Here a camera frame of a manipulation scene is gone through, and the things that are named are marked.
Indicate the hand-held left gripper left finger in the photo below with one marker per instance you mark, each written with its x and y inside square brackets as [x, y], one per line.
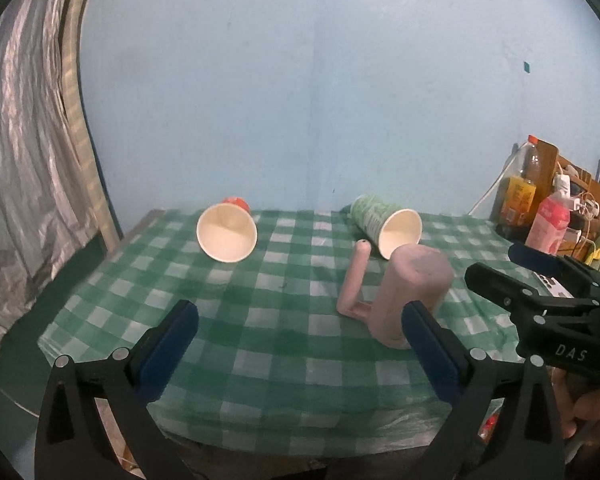
[172, 350]

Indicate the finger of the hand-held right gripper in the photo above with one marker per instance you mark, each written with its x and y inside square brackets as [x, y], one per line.
[535, 257]
[500, 285]

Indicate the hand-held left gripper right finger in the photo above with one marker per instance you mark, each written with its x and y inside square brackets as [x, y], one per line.
[430, 355]

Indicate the green paper cup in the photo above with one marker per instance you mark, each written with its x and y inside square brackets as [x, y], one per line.
[386, 227]

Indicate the red paper cup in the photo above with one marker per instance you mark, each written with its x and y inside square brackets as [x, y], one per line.
[226, 232]

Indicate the person's right hand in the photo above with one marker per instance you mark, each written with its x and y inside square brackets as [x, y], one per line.
[592, 402]

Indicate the pink plastic bottle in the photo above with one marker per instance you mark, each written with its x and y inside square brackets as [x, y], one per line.
[547, 222]

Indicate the white charger plug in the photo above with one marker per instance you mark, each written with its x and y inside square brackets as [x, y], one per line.
[578, 204]

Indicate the orange-capped oil bottle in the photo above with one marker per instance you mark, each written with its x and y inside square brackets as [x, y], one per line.
[519, 187]

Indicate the wooden rack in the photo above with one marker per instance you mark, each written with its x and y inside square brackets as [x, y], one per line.
[580, 180]

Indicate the green checkered tablecloth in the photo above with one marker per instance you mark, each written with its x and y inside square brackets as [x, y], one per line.
[280, 325]

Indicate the silver foil curtain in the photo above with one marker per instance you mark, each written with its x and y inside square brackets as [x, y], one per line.
[25, 160]

